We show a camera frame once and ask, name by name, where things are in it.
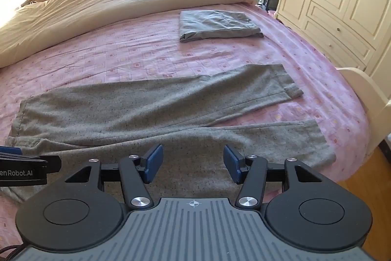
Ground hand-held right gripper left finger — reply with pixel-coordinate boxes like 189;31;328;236
64;144;164;209

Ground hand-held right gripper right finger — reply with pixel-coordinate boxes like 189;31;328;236
223;144;330;209

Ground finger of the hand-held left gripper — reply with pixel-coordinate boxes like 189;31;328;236
0;146;40;161
0;156;62;187

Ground grey speckled pants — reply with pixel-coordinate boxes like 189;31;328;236
0;64;337;203

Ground folded grey pants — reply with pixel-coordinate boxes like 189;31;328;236
179;10;265;44

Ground pink patterned bed sheet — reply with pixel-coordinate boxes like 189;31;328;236
0;2;371;185

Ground white bed footboard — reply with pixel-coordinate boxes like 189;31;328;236
334;67;391;158

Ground cream duvet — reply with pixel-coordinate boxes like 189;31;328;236
0;0;258;69

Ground black cable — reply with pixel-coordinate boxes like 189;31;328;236
0;243;29;261

